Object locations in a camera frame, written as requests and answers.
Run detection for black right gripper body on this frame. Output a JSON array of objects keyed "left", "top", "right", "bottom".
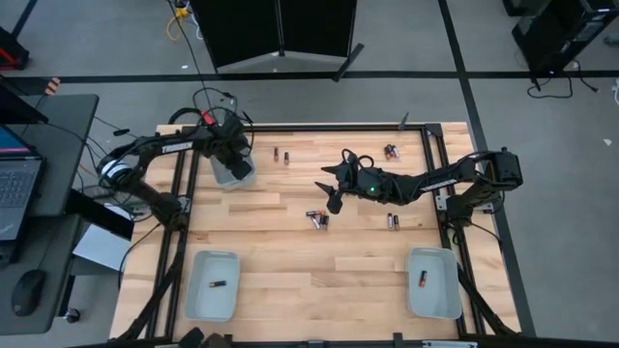
[{"left": 334, "top": 162, "right": 365, "bottom": 198}]

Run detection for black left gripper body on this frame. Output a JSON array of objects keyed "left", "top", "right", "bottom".
[{"left": 208, "top": 117, "right": 251, "bottom": 164}]

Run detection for light grey plastic bin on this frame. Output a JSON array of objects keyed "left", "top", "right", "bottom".
[
  {"left": 405, "top": 246, "right": 463, "bottom": 320},
  {"left": 184, "top": 249, "right": 242, "bottom": 323},
  {"left": 210, "top": 153, "right": 256, "bottom": 190}
]

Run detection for black folding screen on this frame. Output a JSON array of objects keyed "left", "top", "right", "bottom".
[{"left": 188, "top": 0, "right": 365, "bottom": 82}]

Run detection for black box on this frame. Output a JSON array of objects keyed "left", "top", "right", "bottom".
[{"left": 65, "top": 188, "right": 136, "bottom": 242}]

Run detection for dark grey side desk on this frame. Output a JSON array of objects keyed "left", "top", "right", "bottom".
[{"left": 0, "top": 94, "right": 101, "bottom": 335}]

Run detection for light grey panel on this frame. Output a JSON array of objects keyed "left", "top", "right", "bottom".
[{"left": 72, "top": 224, "right": 134, "bottom": 273}]

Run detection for black monitor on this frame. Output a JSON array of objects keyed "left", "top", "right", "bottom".
[{"left": 0, "top": 84, "right": 49, "bottom": 126}]

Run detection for grey laptop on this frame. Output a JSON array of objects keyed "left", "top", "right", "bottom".
[{"left": 0, "top": 124, "right": 45, "bottom": 243}]

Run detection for red black bag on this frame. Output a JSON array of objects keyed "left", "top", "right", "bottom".
[{"left": 0, "top": 26, "right": 31, "bottom": 72}]

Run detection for black computer mouse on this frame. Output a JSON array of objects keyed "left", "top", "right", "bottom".
[{"left": 10, "top": 269, "right": 48, "bottom": 319}]

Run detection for black equipment rack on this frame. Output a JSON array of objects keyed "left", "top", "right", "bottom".
[{"left": 502, "top": 0, "right": 619, "bottom": 76}]

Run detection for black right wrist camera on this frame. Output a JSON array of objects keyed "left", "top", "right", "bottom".
[{"left": 326, "top": 191, "right": 344, "bottom": 216}]

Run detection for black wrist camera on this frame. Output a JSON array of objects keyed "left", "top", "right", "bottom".
[
  {"left": 326, "top": 191, "right": 344, "bottom": 216},
  {"left": 228, "top": 158, "right": 254, "bottom": 182}
]

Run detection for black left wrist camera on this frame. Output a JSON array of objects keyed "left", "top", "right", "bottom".
[{"left": 228, "top": 158, "right": 254, "bottom": 182}]

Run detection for looped black cable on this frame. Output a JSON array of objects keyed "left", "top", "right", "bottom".
[{"left": 192, "top": 86, "right": 238, "bottom": 125}]

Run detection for black aluminium table frame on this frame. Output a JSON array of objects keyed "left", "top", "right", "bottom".
[{"left": 113, "top": 123, "right": 521, "bottom": 348}]

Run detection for thick black cable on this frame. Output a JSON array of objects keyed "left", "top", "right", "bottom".
[{"left": 167, "top": 106, "right": 209, "bottom": 126}]

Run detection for long black floor cable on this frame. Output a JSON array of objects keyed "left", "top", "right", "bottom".
[{"left": 166, "top": 0, "right": 217, "bottom": 117}]

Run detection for black cable with plug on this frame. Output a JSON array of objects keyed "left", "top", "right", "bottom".
[{"left": 94, "top": 115, "right": 154, "bottom": 146}]

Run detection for yellow cable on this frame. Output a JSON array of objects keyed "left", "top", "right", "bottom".
[{"left": 165, "top": 5, "right": 192, "bottom": 43}]

